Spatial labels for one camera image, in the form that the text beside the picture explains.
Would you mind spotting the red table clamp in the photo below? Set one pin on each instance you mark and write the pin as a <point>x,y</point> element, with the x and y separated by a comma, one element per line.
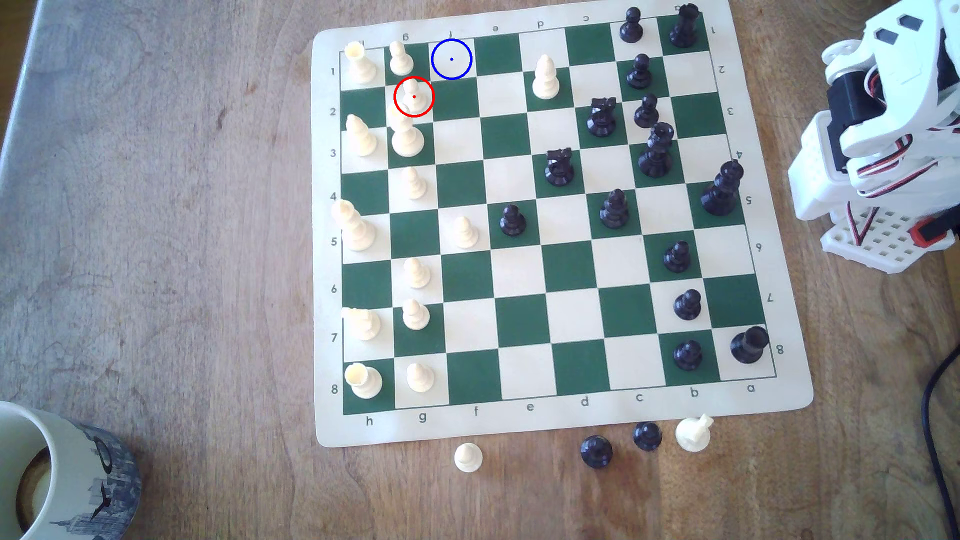
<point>926,231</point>

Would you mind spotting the white chess queen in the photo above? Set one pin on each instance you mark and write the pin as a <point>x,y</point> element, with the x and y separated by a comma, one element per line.
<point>407,139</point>

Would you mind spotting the black chess pawn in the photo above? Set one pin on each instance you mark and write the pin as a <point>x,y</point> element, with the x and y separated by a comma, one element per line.
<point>687,306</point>
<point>646,112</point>
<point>676,259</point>
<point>688,356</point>
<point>596,452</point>
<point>513,222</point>
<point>631,27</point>
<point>647,436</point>
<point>639,73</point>

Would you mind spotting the white chess pawn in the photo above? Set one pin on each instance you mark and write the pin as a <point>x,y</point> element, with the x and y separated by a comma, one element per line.
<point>415,96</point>
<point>400,60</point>
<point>415,316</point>
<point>465,234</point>
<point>468,458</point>
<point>420,379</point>
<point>413,184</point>
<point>417,274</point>

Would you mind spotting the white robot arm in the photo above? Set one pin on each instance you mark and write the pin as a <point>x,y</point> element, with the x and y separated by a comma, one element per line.
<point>817,172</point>

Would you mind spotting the green and white chess mat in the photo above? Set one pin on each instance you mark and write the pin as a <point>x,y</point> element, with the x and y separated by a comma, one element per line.
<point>570,266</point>

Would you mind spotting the black chess bishop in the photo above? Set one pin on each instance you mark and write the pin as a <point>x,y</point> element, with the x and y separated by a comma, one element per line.
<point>614,211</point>

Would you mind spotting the black chess queen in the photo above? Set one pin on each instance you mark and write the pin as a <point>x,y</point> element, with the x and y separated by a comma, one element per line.
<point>656,154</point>

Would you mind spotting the black chess king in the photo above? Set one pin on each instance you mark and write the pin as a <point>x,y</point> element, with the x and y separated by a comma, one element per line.
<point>721,191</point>

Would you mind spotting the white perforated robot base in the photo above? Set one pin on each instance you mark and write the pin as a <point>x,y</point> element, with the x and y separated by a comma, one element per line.
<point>885,244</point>

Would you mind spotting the black chess knight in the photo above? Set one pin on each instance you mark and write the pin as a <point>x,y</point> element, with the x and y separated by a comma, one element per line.
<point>601,118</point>
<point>559,169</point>

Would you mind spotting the printed ceramic coffee mug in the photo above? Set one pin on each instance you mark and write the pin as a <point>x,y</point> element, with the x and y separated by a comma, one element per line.
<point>75,480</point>

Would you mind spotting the white chess bishop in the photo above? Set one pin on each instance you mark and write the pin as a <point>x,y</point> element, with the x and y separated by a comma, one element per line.
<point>545,79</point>
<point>361,136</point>

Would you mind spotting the white chess knight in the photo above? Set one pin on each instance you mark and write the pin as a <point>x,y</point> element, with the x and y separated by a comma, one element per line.
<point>362,324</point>
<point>692,434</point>

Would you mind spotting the white chess rook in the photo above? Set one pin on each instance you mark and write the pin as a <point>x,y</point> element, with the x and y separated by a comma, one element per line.
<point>364,381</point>
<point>361,64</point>

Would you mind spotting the black chess rook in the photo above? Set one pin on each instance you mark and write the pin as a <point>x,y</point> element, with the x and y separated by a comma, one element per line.
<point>748,346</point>
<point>683,28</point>

